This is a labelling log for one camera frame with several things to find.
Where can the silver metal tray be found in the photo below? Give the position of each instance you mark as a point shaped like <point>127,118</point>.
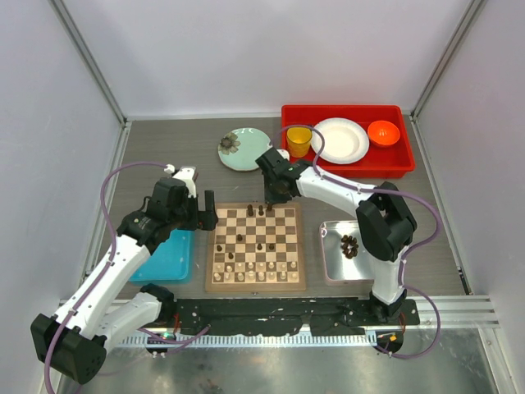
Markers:
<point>340,270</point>

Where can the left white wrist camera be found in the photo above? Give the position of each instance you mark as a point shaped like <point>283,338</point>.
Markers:
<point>186,174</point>

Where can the mint green flower plate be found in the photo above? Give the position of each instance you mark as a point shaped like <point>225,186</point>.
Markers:
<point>239,148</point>

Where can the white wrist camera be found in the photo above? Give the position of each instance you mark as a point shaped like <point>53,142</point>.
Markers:
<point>285,154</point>
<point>186,174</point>

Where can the wooden chess board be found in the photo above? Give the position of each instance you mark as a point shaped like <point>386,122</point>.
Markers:
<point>283,226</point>

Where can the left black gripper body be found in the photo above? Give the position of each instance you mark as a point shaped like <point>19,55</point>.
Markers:
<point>186,217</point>

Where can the orange plastic bowl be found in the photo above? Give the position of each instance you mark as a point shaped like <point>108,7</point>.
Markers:
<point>383,133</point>

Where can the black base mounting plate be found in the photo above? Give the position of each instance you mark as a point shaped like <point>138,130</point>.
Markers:
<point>277,317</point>

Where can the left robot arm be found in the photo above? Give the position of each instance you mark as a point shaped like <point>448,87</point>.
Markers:
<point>76,339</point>

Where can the aluminium frame rail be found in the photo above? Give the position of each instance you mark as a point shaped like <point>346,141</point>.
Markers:
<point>445,312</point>

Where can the pile of dark chess pieces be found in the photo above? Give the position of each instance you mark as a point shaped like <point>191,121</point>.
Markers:
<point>349,246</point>

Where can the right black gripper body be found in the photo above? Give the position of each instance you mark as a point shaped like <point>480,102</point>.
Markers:
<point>269,178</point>

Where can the yellow plastic cup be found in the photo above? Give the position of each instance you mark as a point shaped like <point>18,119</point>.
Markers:
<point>298,141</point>

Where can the white paper plate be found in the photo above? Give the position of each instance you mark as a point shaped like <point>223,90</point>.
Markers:
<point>346,142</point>

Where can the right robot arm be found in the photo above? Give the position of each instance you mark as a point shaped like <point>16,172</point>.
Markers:
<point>385,223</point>

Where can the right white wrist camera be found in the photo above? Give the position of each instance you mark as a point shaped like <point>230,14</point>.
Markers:
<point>285,154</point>

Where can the red plastic bin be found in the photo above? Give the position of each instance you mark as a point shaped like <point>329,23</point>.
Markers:
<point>389,162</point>

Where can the blue plastic tray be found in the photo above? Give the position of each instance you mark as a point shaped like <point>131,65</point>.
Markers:
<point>171,262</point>

